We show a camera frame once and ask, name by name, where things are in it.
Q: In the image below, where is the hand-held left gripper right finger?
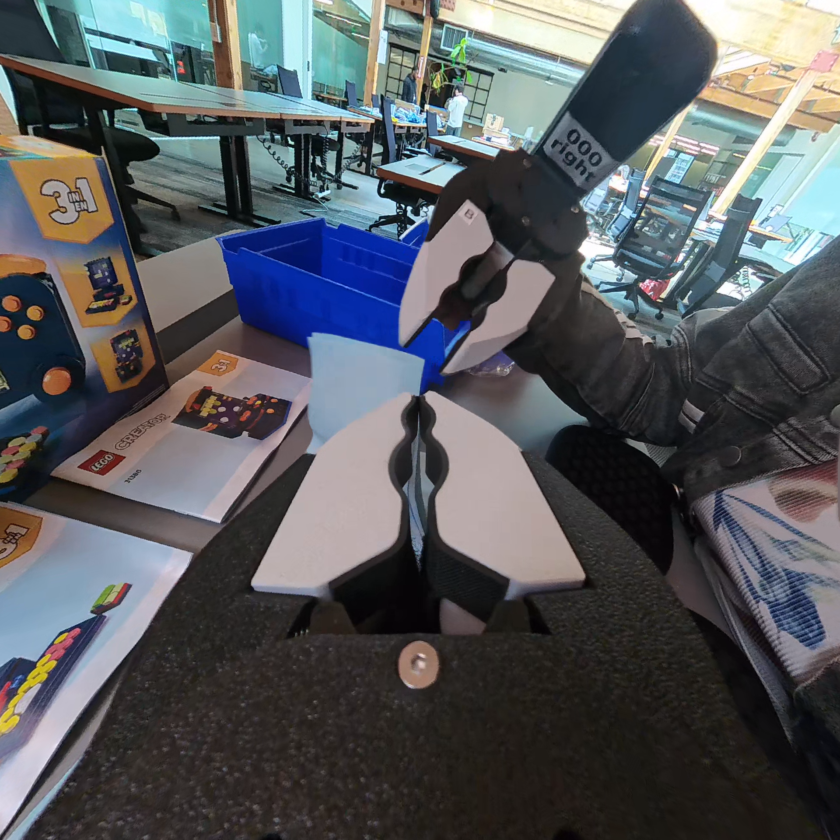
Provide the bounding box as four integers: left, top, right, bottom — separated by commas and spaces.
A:
419, 391, 588, 602

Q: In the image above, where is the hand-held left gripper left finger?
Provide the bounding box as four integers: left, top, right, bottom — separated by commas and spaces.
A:
250, 392, 421, 601

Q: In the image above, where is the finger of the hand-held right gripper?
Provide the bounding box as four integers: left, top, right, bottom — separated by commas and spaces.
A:
397, 199, 496, 349
440, 258, 559, 378

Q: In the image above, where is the blue plastic bin with divider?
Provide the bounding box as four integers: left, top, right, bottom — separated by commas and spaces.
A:
215, 217, 475, 396

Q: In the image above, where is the person's right forearm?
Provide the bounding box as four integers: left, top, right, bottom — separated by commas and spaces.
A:
507, 252, 726, 450

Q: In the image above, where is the wooden office table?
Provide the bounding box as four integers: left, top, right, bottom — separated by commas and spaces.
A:
376, 153, 468, 198
427, 133, 504, 163

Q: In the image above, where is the black bumpy cushion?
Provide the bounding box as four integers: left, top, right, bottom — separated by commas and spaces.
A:
543, 424, 678, 575

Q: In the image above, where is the arcade cover instruction booklet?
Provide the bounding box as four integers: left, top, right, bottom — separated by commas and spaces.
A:
51, 350, 314, 525

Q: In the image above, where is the black office chair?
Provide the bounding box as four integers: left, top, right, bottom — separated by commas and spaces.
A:
681, 192, 763, 317
589, 175, 714, 320
0, 0, 181, 253

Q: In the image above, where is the green potted plant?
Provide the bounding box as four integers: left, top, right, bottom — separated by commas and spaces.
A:
428, 37, 475, 91

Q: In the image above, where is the long wooden table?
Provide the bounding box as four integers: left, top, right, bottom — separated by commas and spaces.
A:
0, 52, 376, 228

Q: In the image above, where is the yellow blue brick set box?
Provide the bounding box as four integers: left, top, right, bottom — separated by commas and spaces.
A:
0, 133, 172, 505

